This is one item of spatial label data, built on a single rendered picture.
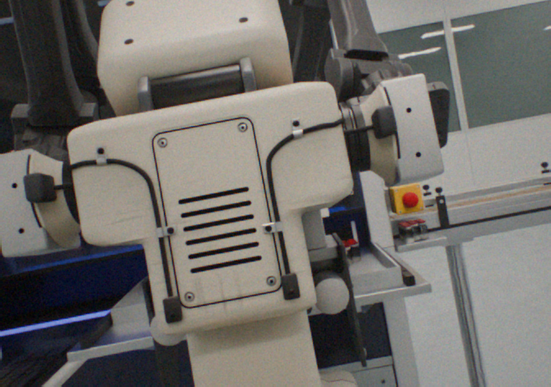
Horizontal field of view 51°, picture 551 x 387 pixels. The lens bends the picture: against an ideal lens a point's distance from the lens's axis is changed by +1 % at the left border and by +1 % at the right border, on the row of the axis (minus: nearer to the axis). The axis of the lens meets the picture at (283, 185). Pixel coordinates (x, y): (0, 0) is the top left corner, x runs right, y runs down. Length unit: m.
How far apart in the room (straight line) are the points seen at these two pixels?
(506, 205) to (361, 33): 0.96
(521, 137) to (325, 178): 6.07
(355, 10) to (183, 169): 0.44
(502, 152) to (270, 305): 6.02
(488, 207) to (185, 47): 1.21
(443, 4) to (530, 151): 1.79
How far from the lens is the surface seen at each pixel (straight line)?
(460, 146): 6.37
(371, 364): 1.59
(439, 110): 0.70
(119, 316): 1.30
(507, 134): 6.54
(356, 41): 0.84
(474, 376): 1.83
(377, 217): 1.50
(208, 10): 0.66
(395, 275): 1.14
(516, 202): 1.71
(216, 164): 0.56
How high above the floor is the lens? 1.17
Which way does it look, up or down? 3 degrees down
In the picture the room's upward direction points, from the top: 11 degrees counter-clockwise
